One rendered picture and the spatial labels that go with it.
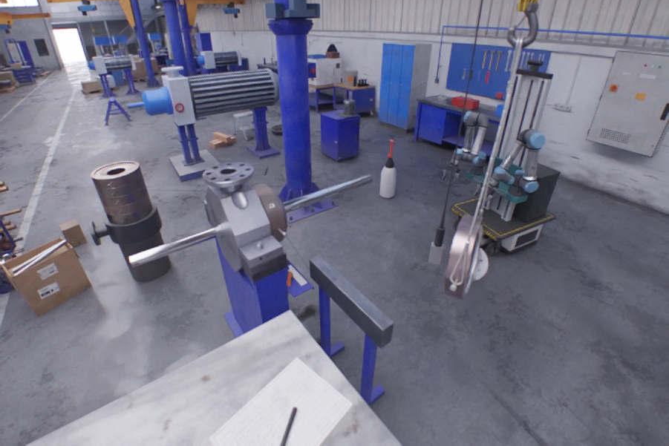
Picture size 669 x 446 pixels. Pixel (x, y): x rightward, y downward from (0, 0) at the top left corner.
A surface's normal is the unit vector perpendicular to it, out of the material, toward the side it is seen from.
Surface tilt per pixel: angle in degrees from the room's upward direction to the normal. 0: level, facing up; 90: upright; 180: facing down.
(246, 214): 45
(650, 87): 90
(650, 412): 0
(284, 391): 0
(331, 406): 0
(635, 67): 90
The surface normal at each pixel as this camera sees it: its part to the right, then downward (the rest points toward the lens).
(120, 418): 0.00, -0.88
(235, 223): 0.43, -0.35
